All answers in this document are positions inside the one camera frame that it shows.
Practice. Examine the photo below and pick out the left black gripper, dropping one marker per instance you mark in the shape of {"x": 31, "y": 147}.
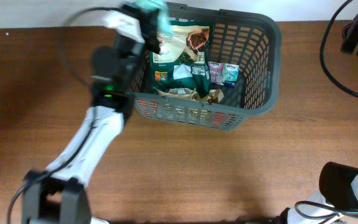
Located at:
{"x": 150, "y": 30}

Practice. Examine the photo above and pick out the mint green wipes packet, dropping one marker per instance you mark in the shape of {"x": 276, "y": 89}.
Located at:
{"x": 164, "y": 25}

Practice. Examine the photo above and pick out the green coffee bean bag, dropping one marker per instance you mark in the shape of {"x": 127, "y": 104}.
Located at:
{"x": 183, "y": 58}

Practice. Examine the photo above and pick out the beige paper pouch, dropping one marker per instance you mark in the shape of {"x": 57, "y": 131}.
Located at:
{"x": 179, "y": 93}

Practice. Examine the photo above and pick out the Kleenex tissue multipack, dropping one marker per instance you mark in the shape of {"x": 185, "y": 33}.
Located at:
{"x": 224, "y": 74}

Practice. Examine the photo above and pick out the orange spaghetti packet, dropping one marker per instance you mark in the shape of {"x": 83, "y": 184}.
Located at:
{"x": 183, "y": 114}

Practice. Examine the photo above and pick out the brown clear snack bag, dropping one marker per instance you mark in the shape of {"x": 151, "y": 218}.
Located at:
{"x": 214, "y": 96}

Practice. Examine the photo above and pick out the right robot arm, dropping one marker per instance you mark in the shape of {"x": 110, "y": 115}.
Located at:
{"x": 337, "y": 195}

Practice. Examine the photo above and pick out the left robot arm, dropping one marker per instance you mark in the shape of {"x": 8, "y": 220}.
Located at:
{"x": 58, "y": 193}

